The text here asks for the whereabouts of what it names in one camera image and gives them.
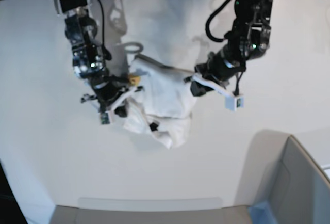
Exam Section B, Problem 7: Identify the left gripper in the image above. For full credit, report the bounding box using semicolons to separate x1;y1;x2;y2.
184;52;245;111

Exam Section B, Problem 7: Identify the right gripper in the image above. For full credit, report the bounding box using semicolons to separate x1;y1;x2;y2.
80;76;143;125

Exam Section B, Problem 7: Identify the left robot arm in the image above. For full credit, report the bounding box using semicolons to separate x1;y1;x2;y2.
184;0;273;111

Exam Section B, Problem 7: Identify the grey front tray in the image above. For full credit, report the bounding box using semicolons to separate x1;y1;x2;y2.
50;198;252;223

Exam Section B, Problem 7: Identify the white printed t-shirt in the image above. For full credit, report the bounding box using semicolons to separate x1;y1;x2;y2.
123;54;197;150

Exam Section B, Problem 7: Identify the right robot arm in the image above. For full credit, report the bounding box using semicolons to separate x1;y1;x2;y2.
54;0;142;125

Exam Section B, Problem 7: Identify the grey bin right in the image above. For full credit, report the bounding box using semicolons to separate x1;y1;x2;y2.
234;129;329;223

